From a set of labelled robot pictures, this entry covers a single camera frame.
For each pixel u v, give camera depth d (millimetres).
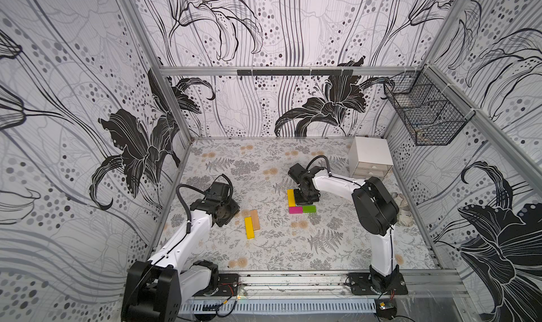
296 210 900
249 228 863
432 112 882
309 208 903
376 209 506
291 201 875
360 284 719
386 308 702
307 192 795
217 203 648
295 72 890
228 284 727
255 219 881
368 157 937
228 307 695
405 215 862
